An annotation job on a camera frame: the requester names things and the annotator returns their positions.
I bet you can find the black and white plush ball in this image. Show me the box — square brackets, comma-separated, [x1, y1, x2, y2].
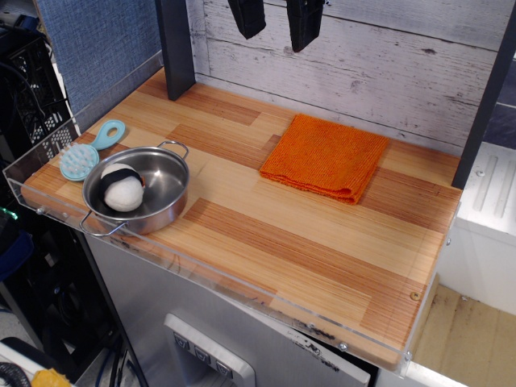
[98, 163, 145, 212]

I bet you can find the black plastic crate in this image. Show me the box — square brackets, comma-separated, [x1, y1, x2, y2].
[1, 38, 73, 163]

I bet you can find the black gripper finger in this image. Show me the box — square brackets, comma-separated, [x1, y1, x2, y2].
[286, 0, 324, 52]
[228, 0, 266, 40]

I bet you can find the dark grey post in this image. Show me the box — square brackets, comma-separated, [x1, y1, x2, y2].
[155, 0, 196, 101]
[451, 2, 515, 189]

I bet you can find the blue fabric partition panel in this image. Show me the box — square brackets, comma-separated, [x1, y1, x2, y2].
[36, 1, 161, 114]

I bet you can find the white side unit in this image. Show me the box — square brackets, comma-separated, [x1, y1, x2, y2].
[436, 143, 515, 314]

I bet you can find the clear acrylic table guard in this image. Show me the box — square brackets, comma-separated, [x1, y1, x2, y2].
[5, 71, 460, 373]

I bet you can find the yellow object bottom left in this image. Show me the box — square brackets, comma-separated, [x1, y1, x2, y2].
[31, 368, 72, 387]

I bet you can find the stainless steel pot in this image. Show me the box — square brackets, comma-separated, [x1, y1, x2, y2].
[80, 140, 189, 237]

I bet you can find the orange folded cloth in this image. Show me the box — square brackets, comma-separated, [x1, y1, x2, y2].
[260, 114, 389, 205]

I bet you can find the dark grey right post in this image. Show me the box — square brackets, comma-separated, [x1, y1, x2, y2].
[451, 2, 515, 189]

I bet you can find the light blue scrub brush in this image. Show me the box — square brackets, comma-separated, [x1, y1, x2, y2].
[59, 119, 126, 181]

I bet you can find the dark grey left post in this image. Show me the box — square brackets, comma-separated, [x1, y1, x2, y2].
[155, 0, 196, 101]

